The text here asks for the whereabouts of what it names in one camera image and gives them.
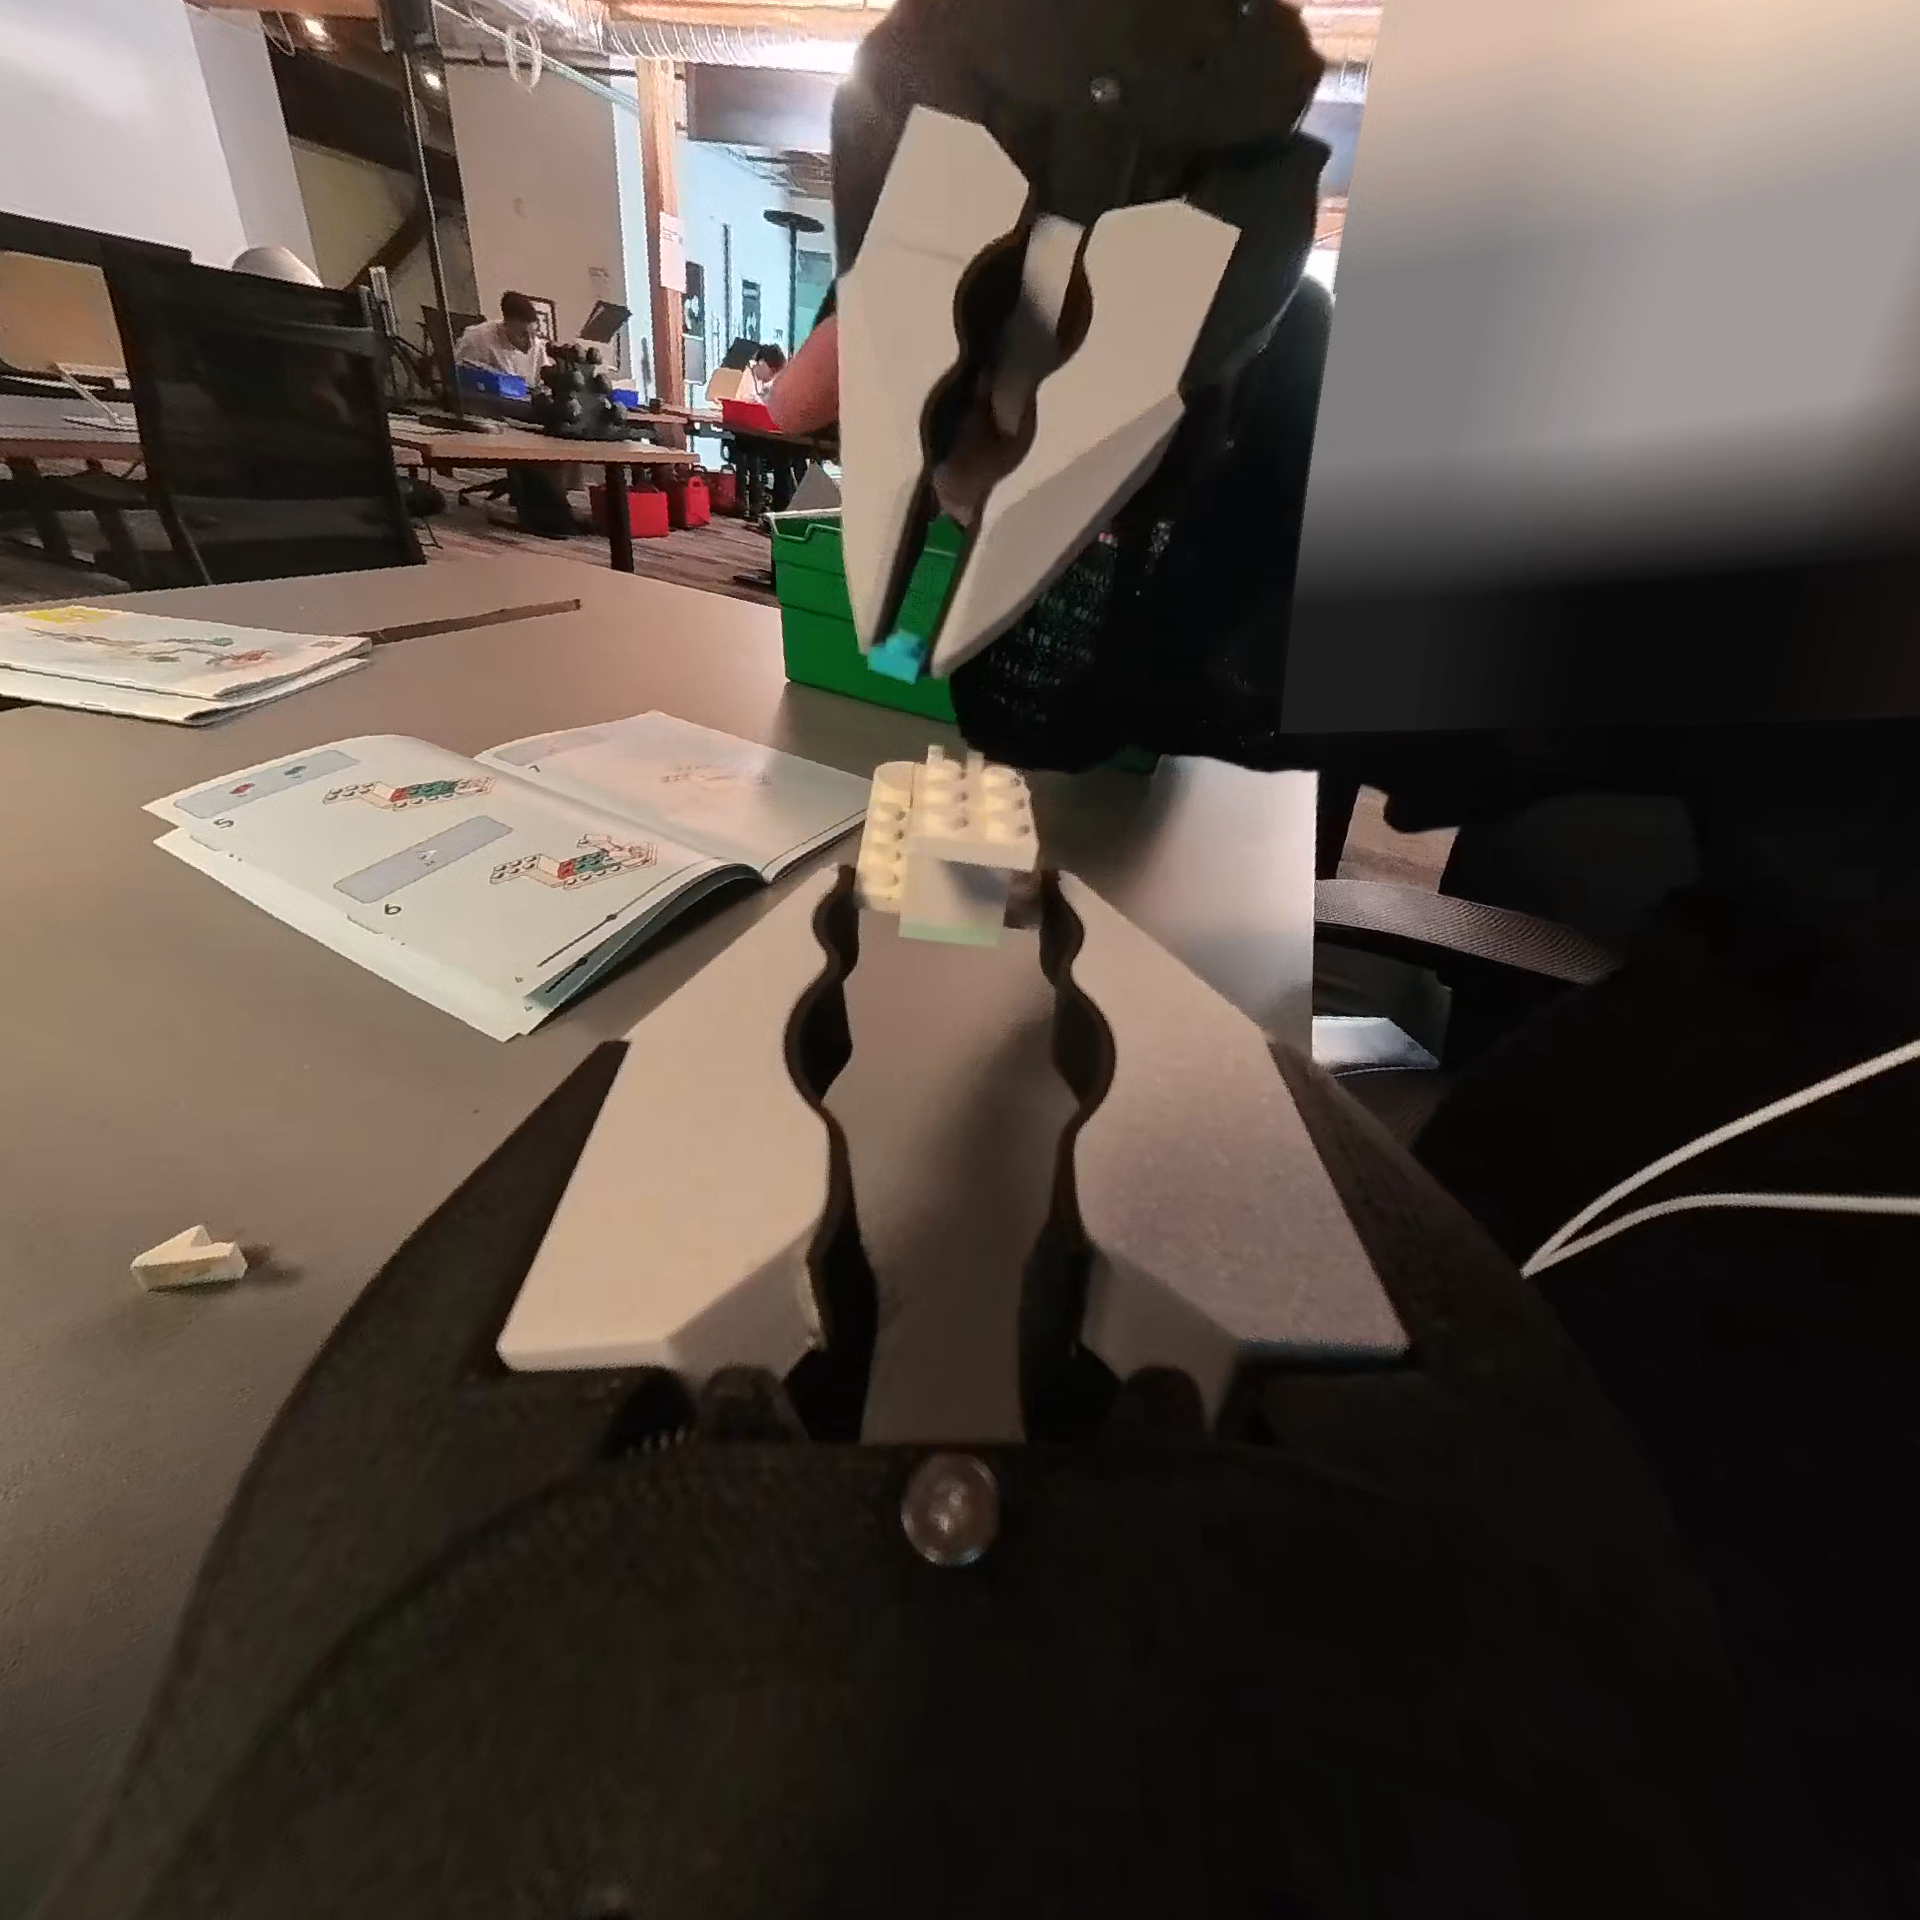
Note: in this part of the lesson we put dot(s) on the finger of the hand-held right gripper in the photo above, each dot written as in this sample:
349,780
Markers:
886,301
1141,346

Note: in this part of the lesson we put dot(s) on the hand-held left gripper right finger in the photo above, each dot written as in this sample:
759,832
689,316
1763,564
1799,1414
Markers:
1215,1200

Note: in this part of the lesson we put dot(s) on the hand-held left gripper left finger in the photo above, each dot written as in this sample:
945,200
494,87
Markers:
676,1200

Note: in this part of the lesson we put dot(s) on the small teal lego plate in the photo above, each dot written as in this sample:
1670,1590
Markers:
902,658

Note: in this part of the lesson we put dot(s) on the white lego assembly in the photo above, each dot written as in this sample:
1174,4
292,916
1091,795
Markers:
961,820

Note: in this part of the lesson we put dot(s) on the small white angled lego piece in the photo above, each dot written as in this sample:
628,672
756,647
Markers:
188,1261

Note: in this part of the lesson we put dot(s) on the person's right hand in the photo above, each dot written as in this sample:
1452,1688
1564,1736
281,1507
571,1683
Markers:
809,390

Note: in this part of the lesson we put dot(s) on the black floor lamp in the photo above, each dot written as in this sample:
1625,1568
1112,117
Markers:
796,221

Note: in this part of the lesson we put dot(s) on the white paper sheet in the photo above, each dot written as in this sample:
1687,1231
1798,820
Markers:
1372,1046

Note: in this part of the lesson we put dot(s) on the red storage bin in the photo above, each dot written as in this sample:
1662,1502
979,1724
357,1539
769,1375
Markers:
693,499
629,511

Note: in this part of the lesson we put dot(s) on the black device on table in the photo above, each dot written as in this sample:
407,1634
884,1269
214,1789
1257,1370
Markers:
581,395

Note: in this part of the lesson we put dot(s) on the blue storage bin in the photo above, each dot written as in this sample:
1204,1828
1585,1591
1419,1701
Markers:
494,387

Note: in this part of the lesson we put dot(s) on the brown wooden table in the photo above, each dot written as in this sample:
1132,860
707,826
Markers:
61,436
510,446

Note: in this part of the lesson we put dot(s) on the open instruction booklet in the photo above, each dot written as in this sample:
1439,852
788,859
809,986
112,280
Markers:
451,855

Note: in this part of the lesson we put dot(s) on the black mesh office chair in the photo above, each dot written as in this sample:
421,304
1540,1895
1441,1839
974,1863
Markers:
270,422

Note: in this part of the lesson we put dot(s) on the closed instruction booklet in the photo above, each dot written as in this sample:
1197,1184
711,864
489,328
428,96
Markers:
165,662

